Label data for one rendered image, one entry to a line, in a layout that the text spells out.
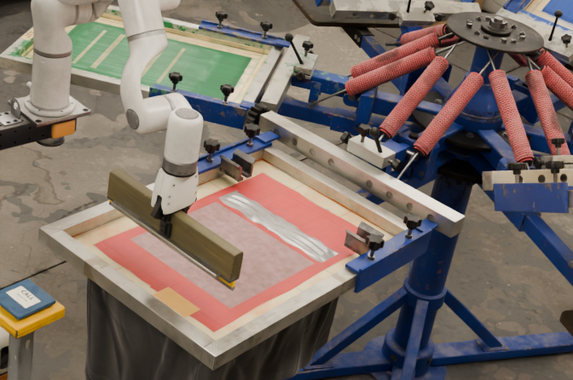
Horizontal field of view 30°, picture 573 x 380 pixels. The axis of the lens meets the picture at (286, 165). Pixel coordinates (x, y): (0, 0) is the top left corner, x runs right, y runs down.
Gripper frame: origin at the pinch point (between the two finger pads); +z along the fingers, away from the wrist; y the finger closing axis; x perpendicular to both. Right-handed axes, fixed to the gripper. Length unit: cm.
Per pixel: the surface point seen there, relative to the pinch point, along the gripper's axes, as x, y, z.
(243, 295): 15.9, -10.0, 14.4
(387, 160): 7, -75, 4
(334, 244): 15.2, -44.8, 14.5
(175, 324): 16.9, 13.2, 10.8
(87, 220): -24.9, 2.6, 11.5
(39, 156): -187, -114, 112
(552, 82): 22, -133, -12
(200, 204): -18.0, -29.6, 14.8
